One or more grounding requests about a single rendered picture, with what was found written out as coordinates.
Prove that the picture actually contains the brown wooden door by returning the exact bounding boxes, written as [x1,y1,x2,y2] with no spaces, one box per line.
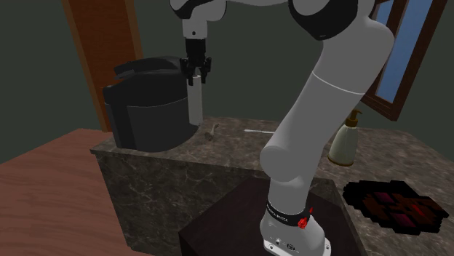
[60,0,145,133]

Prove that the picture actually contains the cream soap dispenser bottle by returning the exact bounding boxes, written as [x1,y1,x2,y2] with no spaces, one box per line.
[327,108,364,167]

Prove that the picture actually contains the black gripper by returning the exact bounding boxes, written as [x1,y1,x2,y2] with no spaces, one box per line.
[179,37,213,87]

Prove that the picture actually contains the black and red flat mat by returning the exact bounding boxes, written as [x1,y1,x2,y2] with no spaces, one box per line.
[342,179,450,235]

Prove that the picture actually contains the dark robot stand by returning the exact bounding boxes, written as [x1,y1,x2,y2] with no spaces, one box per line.
[178,177,360,256]

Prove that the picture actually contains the black coffee machine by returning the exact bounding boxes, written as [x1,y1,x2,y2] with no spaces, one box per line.
[102,55,204,153]

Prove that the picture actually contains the brown framed window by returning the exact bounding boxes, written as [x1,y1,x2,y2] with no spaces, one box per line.
[359,0,449,122]

